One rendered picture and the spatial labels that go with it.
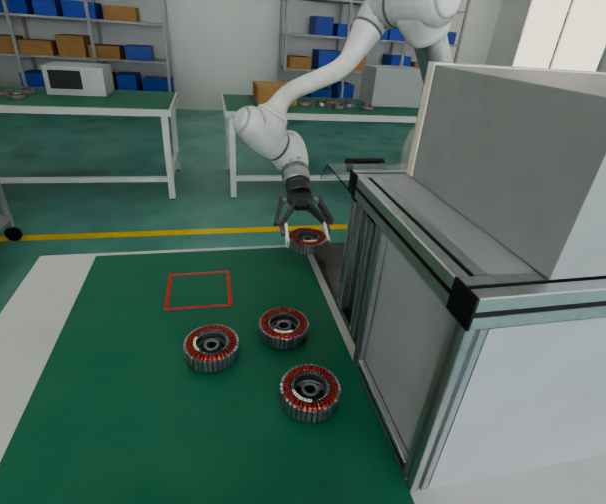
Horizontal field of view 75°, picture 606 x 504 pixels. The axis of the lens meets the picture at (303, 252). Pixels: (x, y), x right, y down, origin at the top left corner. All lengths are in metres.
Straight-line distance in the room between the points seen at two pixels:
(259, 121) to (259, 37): 6.32
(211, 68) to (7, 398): 6.87
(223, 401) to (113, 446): 0.19
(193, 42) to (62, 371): 6.81
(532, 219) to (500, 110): 0.16
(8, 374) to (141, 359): 0.24
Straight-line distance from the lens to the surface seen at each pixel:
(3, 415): 0.89
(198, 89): 7.50
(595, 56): 7.25
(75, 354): 0.95
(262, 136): 1.20
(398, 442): 0.73
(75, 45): 7.15
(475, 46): 8.91
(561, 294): 0.54
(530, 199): 0.57
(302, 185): 1.22
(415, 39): 1.37
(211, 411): 0.78
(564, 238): 0.53
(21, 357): 0.99
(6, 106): 3.62
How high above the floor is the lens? 1.36
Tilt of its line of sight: 30 degrees down
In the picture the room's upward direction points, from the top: 4 degrees clockwise
